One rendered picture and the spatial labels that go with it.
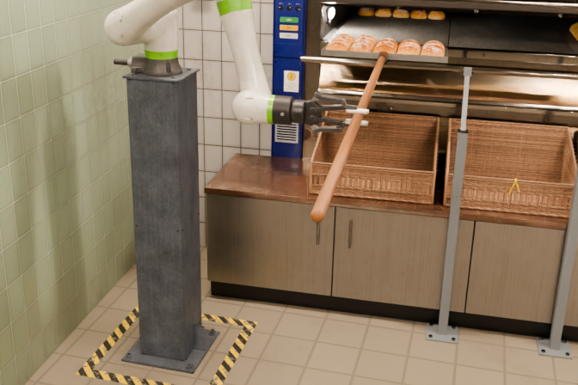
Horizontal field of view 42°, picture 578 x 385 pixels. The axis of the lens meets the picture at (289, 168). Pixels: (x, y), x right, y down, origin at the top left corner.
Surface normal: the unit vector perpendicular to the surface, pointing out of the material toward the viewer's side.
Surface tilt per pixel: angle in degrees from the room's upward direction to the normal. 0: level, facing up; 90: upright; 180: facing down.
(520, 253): 90
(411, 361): 0
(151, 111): 90
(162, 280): 90
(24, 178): 90
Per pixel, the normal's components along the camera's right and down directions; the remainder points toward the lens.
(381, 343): 0.02, -0.94
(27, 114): 0.98, 0.09
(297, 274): -0.22, 0.33
